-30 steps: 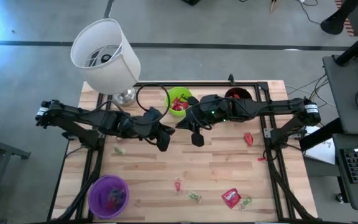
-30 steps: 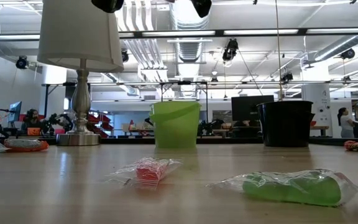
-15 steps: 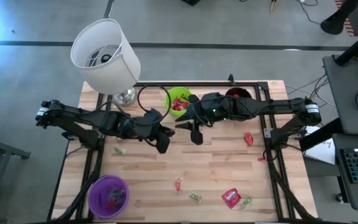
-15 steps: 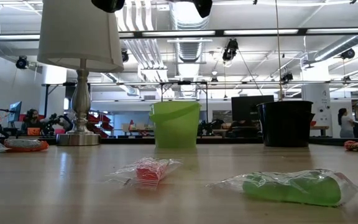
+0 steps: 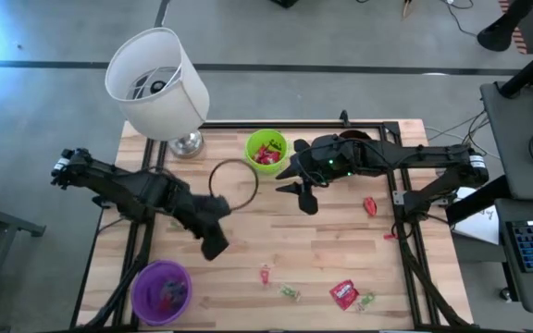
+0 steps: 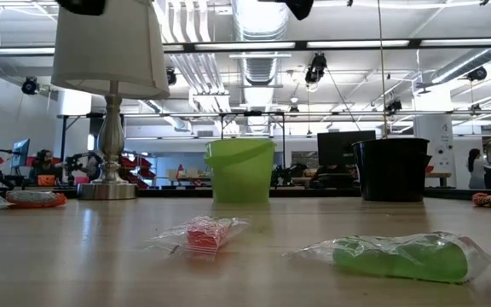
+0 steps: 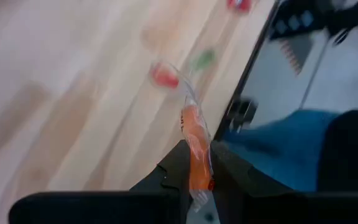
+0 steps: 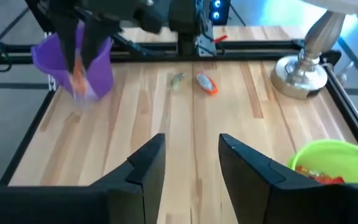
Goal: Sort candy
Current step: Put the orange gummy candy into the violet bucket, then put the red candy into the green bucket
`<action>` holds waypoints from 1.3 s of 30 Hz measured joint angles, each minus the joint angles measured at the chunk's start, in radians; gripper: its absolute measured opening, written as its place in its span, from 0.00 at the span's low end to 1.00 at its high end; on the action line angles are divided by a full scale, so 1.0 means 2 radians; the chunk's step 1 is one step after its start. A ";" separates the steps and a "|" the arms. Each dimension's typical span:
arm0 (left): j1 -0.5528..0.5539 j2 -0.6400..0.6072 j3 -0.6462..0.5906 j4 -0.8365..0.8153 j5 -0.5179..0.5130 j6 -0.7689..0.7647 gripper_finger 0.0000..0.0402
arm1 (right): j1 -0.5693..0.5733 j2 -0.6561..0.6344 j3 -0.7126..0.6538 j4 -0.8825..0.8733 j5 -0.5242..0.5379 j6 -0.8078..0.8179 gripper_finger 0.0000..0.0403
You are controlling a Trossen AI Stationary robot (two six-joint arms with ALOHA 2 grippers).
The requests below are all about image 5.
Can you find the black aluminium table frame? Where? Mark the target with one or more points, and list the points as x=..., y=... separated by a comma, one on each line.
x=248, y=125

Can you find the green plastic bucket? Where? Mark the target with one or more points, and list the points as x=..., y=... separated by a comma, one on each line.
x=252, y=139

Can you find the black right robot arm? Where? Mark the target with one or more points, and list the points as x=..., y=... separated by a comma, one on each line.
x=424, y=155

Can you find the red candy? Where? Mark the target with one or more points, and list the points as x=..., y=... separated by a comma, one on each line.
x=167, y=303
x=264, y=275

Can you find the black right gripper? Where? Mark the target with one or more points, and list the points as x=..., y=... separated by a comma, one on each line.
x=326, y=159

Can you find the orange Reese's packet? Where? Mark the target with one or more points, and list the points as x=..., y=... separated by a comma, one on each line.
x=369, y=206

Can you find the person's leg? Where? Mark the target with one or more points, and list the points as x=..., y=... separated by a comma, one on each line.
x=495, y=37

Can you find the green candy in clear wrapper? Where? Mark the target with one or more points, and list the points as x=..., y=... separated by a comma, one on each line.
x=289, y=292
x=364, y=299
x=174, y=225

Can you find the grey metal bracket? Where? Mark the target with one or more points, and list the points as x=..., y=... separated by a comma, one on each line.
x=400, y=198

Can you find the black plastic bucket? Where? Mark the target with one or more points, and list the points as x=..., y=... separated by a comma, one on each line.
x=354, y=134

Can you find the red white striped mat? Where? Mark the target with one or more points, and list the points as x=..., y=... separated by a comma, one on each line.
x=518, y=34

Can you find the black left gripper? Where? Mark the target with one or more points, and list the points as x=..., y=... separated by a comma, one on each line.
x=202, y=213

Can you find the purple plastic bucket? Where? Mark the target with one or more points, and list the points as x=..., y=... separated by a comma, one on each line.
x=148, y=296

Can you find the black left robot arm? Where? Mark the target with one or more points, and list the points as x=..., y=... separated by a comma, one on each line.
x=109, y=180

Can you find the black frame clamp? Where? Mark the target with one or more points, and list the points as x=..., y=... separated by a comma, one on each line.
x=344, y=118

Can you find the white shade silver table lamp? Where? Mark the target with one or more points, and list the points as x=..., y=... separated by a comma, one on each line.
x=164, y=92

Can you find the white paper sheet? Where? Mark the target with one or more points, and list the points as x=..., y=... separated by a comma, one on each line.
x=481, y=226

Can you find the black stand pole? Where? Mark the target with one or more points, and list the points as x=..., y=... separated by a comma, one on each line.
x=532, y=69
x=484, y=198

